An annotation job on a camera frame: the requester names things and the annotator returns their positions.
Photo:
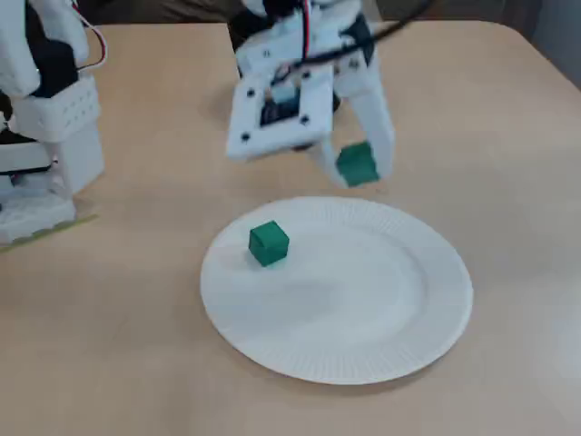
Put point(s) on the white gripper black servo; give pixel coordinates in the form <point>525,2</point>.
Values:
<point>369,105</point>

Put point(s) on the green block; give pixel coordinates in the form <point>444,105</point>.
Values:
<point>270,243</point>
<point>358,165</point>

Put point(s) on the white paper plate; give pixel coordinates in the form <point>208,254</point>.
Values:
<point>363,309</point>

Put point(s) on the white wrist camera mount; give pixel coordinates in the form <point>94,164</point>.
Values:
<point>313,113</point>

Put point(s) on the green tape strip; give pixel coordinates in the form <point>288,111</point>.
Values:
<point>68,224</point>

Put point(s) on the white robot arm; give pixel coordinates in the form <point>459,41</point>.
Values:
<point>77,150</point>

